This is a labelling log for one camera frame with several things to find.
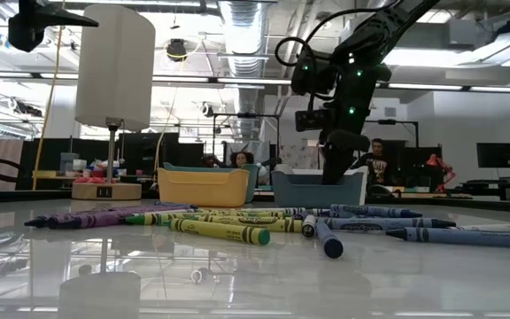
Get yellow-orange plastic bin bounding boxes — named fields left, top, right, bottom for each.
left=157, top=167, right=251, bottom=208

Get white shade wooden base lamp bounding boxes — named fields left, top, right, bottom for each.
left=71, top=3, right=157, bottom=201

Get blue-grey plastic bin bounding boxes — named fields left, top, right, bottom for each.
left=271, top=170, right=366, bottom=209

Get long ceiling light strip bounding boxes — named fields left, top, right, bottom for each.
left=0, top=69, right=510, bottom=95

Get person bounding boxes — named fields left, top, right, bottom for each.
left=229, top=151, right=256, bottom=169
left=355, top=137, right=394, bottom=186

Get black aluminium table frame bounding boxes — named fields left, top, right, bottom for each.
left=0, top=188, right=510, bottom=214

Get red desk lamp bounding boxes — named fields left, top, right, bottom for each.
left=425, top=153, right=458, bottom=193

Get cluttered workbench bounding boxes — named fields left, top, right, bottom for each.
left=32, top=150, right=155, bottom=186

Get black ceiling camera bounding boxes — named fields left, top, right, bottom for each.
left=165, top=38, right=189, bottom=62

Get yellow-green crayon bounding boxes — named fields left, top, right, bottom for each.
left=183, top=214, right=305, bottom=234
left=124, top=213, right=220, bottom=226
left=195, top=209, right=292, bottom=220
left=162, top=217, right=271, bottom=246

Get white crayon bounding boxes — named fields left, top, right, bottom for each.
left=452, top=222, right=510, bottom=234
left=300, top=214, right=318, bottom=238

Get silver ventilation duct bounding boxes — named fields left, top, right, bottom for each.
left=217, top=0, right=268, bottom=139

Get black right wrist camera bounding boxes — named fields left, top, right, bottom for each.
left=294, top=108, right=334, bottom=133

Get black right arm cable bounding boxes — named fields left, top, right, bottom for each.
left=274, top=0, right=400, bottom=68

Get black computer monitor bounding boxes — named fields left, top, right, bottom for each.
left=475, top=142, right=510, bottom=169

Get black rig frame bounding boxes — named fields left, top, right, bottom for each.
left=212, top=113, right=282, bottom=172
left=357, top=118, right=420, bottom=150

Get purple crayon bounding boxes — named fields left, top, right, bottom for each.
left=23, top=211, right=150, bottom=230
left=47, top=205, right=197, bottom=219
left=104, top=202, right=199, bottom=212

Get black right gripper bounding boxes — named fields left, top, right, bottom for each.
left=321, top=64, right=393, bottom=185

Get teal plastic bin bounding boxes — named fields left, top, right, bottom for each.
left=162, top=161, right=259, bottom=204

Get black partition panels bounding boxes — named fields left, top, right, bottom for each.
left=18, top=131, right=206, bottom=191

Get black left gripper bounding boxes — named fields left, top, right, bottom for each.
left=8, top=0, right=100, bottom=53

